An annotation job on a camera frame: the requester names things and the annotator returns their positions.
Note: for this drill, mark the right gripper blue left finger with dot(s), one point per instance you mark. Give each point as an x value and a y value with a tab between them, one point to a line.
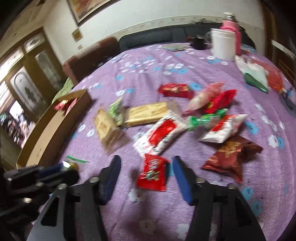
73	212

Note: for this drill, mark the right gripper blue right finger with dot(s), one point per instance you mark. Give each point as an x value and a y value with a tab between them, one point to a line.
236	219

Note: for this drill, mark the dark red foil snack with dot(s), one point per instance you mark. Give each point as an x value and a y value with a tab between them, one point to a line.
230	157

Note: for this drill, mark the red kitkat style wrapper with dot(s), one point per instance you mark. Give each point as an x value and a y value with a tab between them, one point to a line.
154	173

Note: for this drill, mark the beige cracker pack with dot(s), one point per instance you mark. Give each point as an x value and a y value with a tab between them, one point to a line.
110	135

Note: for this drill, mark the green candy strip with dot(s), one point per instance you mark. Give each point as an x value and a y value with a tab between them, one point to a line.
207	120

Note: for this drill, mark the pink cartoon snack bag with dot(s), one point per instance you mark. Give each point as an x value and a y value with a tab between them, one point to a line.
204	97

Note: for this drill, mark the red snack bag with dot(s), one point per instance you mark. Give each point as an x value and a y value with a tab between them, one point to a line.
220	101

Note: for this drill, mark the yellow biscuit pack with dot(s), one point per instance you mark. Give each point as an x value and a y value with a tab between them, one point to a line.
149	113

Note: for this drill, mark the small red candy bar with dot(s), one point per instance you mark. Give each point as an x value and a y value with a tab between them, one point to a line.
176	90

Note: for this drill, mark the green white small packet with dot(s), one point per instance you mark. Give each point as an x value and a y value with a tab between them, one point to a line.
117	111

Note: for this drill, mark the cardboard box tray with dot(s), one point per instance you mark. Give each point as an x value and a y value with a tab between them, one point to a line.
51	131

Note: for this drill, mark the green patterned cushion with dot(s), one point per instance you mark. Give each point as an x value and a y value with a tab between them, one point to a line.
66	89

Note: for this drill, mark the wooden glass cabinet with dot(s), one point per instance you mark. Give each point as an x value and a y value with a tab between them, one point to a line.
32	73

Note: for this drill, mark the brown armchair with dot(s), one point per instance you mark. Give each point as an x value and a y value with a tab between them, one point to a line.
87	60

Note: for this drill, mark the black phone stand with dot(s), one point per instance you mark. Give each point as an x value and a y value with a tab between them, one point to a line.
287	99

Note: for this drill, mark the white green work glove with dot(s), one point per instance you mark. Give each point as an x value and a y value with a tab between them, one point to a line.
253	73

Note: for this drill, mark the red mesh bag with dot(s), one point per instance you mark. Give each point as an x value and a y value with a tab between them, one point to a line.
274	78

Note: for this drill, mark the small black box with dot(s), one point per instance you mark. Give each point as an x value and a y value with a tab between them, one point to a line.
198	42

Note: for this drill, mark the flat booklet on table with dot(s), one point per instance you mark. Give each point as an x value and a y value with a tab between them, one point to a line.
175	47

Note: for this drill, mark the white plastic tub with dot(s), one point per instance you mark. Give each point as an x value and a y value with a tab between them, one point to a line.
223	44

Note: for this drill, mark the black sofa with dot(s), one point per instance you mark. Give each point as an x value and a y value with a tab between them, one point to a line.
168	34

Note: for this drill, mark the framed painting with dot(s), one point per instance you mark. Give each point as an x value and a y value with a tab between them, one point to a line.
83	10

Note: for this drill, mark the small wall plaque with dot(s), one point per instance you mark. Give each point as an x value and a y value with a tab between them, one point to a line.
77	35

